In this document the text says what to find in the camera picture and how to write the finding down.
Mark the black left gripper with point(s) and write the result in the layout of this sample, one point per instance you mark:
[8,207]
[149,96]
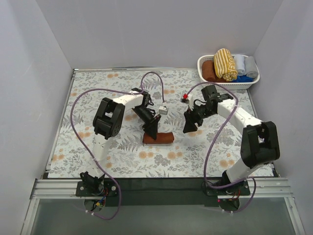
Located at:
[151,122]

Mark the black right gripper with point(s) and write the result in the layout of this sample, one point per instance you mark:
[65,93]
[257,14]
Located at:
[192,117]

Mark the brown towel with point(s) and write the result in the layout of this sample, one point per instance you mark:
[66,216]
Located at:
[220,80]
[208,71]
[161,138]

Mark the yellow striped towel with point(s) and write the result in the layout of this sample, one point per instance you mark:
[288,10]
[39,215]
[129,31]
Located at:
[224,65]

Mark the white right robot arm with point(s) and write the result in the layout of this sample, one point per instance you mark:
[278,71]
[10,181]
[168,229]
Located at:
[259,144]

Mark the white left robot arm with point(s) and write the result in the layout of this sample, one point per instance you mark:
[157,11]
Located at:
[107,124]

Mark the floral patterned table mat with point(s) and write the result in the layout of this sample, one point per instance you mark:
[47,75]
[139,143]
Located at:
[128,157]

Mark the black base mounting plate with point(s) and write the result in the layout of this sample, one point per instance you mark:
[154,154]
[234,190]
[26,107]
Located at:
[158,192]

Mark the rolled light blue towel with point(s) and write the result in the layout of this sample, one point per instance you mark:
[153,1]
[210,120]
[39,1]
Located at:
[240,64]

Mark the rolled grey towel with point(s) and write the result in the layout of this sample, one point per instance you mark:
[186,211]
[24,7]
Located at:
[250,67]

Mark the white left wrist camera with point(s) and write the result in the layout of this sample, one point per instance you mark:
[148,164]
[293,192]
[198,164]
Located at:
[162,110]

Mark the aluminium frame rail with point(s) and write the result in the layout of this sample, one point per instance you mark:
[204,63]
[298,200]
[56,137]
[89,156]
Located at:
[66,188]

